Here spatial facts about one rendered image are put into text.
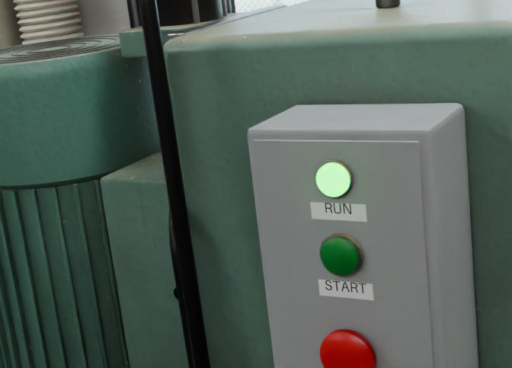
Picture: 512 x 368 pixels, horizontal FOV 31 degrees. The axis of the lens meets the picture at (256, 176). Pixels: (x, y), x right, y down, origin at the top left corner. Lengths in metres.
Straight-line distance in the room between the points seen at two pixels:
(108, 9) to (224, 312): 1.82
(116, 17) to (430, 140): 1.96
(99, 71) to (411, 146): 0.31
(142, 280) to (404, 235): 0.28
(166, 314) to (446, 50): 0.30
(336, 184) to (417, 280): 0.06
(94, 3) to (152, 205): 1.76
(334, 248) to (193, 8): 0.25
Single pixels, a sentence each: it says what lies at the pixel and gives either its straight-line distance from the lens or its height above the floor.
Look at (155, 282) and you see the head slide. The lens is 0.67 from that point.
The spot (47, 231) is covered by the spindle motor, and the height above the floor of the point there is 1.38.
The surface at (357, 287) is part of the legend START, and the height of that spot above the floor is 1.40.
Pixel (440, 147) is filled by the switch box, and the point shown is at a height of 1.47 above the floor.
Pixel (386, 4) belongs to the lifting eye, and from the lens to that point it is 0.60.
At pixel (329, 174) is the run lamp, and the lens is 0.45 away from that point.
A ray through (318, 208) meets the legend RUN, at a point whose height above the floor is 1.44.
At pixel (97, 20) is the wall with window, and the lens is 2.39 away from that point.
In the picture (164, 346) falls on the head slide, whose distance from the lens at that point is 0.69.
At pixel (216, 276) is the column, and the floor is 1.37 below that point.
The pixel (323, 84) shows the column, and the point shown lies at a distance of 0.51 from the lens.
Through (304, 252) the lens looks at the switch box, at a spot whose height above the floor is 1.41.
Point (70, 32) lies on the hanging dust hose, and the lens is 2.28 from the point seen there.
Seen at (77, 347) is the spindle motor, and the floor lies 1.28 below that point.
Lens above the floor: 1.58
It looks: 15 degrees down
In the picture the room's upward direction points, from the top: 7 degrees counter-clockwise
